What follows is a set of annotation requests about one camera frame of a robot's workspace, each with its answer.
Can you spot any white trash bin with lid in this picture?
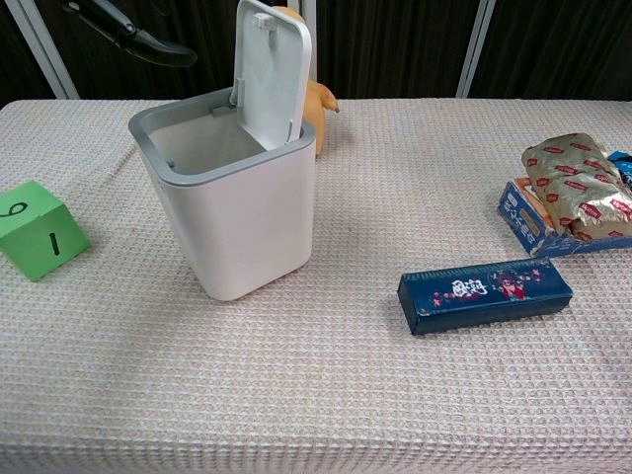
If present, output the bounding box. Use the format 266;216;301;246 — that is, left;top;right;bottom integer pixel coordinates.
127;88;317;302

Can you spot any white plastic bin lid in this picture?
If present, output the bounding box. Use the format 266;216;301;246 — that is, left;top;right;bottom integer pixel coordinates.
227;0;313;151

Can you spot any orange plush toy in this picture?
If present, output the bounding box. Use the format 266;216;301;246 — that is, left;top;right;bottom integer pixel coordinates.
272;5;342;158

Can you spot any beige waffle tablecloth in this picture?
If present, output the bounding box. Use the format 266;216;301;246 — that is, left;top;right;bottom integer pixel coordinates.
0;100;632;474

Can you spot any dark blue floral box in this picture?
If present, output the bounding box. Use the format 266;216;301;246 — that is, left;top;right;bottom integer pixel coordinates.
398;257;574;338

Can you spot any blue and orange carton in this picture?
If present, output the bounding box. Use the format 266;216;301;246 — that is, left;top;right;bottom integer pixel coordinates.
497;176;632;259

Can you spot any gold foil snack bag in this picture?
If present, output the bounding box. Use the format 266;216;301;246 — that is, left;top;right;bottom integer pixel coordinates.
520;132;632;237

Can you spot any green numbered foam cube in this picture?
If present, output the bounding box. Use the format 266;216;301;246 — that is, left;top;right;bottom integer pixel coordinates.
0;180;93;283

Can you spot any blue snack packet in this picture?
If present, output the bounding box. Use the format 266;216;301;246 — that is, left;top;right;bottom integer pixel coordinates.
606;149;632;189

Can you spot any white metal frame post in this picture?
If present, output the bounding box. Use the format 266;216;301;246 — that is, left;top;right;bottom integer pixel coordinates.
5;0;80;101
454;0;497;99
301;0;321;83

